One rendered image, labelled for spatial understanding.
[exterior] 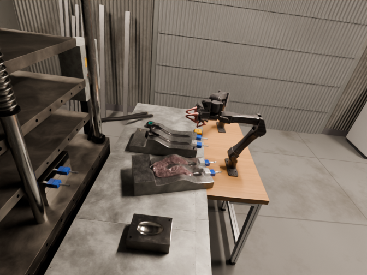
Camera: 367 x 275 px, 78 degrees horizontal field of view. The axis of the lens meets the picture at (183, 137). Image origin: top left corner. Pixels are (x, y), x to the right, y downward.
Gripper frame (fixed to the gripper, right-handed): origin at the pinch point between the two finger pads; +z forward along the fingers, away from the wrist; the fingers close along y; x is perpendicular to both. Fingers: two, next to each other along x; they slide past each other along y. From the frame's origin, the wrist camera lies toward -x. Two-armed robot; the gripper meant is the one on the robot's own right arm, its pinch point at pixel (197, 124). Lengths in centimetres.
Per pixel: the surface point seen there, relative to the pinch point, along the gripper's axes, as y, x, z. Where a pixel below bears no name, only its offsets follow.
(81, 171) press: 42, -52, 56
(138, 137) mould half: 5.1, -31.0, 35.0
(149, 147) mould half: 17.3, -21.7, 29.6
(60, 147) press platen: 50, -69, 39
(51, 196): 69, -58, 56
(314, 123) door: -209, 233, -44
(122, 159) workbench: 27, -34, 44
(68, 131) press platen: 36, -72, 38
